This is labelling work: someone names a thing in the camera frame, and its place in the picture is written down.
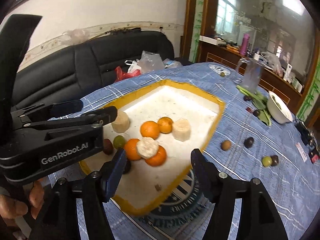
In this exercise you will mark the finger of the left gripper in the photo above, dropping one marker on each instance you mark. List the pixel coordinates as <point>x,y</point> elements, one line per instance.
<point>44,112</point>
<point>100,117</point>

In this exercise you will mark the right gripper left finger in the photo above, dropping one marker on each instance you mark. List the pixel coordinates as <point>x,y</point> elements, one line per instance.
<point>98,187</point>

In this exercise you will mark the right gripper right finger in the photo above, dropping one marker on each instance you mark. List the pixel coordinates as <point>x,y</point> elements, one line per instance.
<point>214,185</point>

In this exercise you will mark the red jujube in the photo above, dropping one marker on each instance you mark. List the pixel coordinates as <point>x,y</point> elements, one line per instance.
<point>108,147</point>

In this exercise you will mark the orange mandarin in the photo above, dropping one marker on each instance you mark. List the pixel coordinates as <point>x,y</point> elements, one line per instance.
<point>131,150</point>
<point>150,129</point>
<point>165,125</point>
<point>159,159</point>

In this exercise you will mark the dark passion fruit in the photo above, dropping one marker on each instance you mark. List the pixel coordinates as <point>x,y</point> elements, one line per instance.
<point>275,160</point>
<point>127,167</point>
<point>248,143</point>

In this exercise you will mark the green jujube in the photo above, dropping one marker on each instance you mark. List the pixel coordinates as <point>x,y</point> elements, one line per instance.
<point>119,142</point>
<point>267,161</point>

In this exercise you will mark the small beige cylinder piece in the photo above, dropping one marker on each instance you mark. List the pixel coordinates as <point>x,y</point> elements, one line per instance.
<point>147,147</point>

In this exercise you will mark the large beige cylinder piece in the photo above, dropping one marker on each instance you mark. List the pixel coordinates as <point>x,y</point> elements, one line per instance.
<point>181,130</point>

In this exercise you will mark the person's left hand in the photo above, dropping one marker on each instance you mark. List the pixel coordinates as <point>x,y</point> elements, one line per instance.
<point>12,209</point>

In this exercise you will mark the dark passion fruit on table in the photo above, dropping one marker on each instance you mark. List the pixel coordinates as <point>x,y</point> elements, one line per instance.
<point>127,167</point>

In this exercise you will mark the black leather sofa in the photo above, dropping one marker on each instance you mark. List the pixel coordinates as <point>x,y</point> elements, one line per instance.
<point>76,71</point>

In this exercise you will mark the brown kiwi fruit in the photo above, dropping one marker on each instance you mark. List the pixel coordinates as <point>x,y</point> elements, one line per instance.
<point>226,145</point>

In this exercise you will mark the red plastic bag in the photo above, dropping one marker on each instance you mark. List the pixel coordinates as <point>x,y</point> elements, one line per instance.
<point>120,75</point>

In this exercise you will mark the yellow-rimmed foam tray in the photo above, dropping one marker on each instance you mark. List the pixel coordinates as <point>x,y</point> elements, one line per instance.
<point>144,188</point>

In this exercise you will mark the blue plaid tablecloth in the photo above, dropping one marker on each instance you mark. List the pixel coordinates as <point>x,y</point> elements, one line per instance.
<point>293,185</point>

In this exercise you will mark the clear plastic bag on sofa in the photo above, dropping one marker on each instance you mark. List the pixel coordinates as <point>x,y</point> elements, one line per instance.
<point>151,62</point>

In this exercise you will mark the small red fruit far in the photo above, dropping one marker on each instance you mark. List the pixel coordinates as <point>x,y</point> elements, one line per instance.
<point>249,110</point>

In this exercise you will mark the dark plum far right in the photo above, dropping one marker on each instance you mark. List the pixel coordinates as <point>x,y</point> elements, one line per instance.
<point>256,112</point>

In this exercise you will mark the dark plum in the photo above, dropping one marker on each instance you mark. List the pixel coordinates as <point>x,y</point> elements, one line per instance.
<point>247,98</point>
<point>256,112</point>

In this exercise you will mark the white pink paper card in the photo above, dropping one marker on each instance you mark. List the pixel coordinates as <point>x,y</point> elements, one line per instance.
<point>301,151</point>

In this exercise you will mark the dark plum far left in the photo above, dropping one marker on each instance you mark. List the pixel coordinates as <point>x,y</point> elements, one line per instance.
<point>247,98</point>

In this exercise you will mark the green leafy vegetables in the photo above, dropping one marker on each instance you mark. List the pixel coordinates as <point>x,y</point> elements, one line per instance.
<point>259,102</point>

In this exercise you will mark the white bowl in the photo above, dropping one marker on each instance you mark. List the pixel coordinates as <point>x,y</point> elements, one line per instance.
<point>278,109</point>

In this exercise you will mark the red black small box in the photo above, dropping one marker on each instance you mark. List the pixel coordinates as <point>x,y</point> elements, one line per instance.
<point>314,155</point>

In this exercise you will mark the black power adapter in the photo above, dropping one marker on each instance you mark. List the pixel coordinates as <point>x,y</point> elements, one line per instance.
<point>307,136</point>

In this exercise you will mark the clear plastic pitcher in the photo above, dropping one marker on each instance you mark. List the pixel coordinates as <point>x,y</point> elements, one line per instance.
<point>252,75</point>

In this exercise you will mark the plastic bag on cabinet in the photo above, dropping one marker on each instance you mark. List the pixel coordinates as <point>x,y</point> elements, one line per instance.
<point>273,62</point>

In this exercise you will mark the purple bottle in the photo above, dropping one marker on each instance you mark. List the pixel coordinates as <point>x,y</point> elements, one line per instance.
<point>244,45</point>

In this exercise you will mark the wooden cabinet with mirror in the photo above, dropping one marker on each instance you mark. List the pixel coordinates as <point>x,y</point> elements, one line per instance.
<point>214,29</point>

